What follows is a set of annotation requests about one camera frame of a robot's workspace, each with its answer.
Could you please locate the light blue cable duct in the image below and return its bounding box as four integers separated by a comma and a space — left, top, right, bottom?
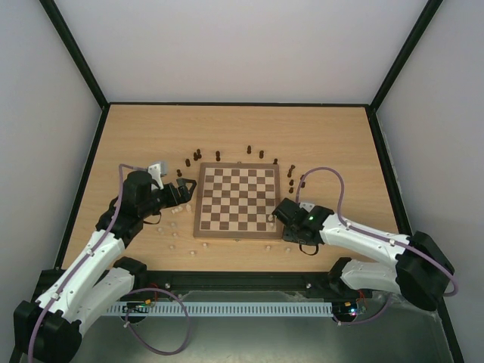
104, 301, 333, 318

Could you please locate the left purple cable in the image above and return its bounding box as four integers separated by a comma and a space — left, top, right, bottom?
28, 164, 192, 360

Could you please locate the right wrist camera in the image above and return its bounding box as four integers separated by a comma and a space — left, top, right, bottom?
299, 202, 315, 213

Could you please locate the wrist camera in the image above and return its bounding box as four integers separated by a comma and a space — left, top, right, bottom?
299, 202, 315, 213
147, 161, 167, 191

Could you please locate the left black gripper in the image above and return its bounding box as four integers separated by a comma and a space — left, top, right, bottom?
141, 178, 198, 219

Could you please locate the purple cable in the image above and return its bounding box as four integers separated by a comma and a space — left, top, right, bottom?
296, 166, 461, 327
28, 164, 192, 360

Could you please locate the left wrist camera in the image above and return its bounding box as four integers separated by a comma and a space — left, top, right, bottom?
147, 161, 167, 191

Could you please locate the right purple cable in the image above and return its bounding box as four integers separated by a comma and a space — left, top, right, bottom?
296, 166, 461, 327

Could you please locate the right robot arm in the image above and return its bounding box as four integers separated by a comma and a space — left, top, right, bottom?
271, 198, 455, 311

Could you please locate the wooden chess board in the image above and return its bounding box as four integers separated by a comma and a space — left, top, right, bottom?
193, 163, 283, 240

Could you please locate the black aluminium frame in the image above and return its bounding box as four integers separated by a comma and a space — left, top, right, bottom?
7, 0, 466, 363

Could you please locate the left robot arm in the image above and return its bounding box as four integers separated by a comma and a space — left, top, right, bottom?
14, 165, 197, 362

